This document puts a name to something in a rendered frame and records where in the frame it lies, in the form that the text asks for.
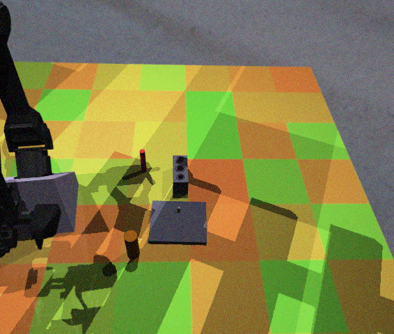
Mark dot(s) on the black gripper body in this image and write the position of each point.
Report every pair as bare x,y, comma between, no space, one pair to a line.
43,221

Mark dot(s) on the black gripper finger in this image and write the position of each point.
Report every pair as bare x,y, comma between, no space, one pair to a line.
38,241

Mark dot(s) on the red peg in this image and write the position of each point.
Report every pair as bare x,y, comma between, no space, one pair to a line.
143,161

